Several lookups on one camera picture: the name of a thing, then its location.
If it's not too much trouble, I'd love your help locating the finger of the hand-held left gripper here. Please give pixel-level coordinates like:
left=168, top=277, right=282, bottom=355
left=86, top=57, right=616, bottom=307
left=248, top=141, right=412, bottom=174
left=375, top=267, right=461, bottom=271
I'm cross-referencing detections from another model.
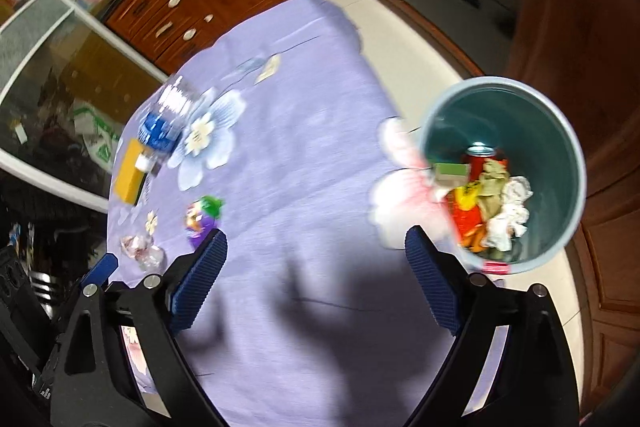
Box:
left=81, top=254, right=119, bottom=288

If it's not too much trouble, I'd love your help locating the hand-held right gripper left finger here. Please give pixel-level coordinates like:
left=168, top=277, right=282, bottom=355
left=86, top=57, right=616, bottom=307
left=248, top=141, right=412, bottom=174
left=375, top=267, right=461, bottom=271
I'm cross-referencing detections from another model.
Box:
left=50, top=227, right=228, bottom=427

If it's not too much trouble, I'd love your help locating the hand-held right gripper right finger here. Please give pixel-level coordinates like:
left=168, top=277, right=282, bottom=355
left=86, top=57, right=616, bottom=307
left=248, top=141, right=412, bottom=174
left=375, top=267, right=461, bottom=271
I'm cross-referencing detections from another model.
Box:
left=404, top=226, right=581, bottom=427

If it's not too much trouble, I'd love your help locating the red snack packet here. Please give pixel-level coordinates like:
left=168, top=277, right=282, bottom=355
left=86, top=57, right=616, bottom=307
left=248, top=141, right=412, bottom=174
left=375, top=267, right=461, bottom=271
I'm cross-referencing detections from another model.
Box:
left=447, top=184, right=488, bottom=253

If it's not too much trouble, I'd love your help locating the green carton box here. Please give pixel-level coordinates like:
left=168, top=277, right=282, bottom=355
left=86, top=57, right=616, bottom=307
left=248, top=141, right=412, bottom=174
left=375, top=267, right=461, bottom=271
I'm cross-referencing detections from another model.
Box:
left=432, top=162, right=471, bottom=188

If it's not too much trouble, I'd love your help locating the red soda can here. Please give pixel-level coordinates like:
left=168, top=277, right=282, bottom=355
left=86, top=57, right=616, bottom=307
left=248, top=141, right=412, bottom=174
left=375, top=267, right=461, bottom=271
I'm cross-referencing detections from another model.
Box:
left=466, top=146, right=497, bottom=180

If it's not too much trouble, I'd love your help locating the teal waste bin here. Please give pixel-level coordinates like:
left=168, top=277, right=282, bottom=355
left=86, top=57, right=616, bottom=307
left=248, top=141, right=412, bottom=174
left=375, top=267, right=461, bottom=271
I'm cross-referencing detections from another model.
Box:
left=417, top=76, right=587, bottom=278

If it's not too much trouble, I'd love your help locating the crumpled clear wrapper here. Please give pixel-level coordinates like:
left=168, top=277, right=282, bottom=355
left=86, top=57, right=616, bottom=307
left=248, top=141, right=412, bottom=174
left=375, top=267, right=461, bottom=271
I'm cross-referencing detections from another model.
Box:
left=120, top=233, right=167, bottom=272

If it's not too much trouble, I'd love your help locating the purple and green toy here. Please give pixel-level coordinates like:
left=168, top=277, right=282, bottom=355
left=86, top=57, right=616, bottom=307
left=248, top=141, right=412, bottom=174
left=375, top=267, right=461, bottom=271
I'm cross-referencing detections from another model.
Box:
left=185, top=196, right=226, bottom=244

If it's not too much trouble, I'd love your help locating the yellow sponge block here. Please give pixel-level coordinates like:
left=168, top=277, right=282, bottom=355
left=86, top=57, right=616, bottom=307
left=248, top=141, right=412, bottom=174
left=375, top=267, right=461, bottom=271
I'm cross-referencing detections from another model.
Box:
left=112, top=138, right=151, bottom=206

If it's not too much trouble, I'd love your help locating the crumpled beige paper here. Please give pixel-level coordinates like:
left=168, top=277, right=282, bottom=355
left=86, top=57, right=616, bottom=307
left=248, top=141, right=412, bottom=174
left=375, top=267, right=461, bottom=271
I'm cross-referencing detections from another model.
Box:
left=472, top=159, right=511, bottom=223

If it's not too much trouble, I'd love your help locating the white crumpled tissue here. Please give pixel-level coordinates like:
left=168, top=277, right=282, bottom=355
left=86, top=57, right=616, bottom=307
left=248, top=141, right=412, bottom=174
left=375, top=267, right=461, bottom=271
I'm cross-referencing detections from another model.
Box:
left=487, top=176, right=533, bottom=253

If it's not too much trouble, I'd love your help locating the green white bag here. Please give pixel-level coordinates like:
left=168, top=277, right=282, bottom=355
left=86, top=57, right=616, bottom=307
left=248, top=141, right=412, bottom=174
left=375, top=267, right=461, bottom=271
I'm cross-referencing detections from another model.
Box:
left=72, top=104, right=123, bottom=172

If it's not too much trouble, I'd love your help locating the clear plastic water bottle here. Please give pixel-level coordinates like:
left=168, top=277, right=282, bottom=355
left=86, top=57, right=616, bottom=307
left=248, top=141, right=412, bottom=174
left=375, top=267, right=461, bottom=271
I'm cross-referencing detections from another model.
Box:
left=136, top=74, right=211, bottom=168

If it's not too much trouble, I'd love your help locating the lilac floral tablecloth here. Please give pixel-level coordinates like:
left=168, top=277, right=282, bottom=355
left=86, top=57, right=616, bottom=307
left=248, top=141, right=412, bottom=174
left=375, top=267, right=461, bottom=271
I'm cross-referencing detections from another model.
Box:
left=106, top=0, right=506, bottom=427

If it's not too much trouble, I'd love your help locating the glass sliding door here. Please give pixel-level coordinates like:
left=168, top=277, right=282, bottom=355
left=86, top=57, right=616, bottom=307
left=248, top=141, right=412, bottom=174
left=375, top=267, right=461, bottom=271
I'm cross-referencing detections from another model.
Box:
left=0, top=0, right=168, bottom=212

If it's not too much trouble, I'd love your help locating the brown wooden door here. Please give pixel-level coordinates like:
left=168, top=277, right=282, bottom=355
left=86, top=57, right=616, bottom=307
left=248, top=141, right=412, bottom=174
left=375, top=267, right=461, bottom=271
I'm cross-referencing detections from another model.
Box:
left=500, top=0, right=640, bottom=408

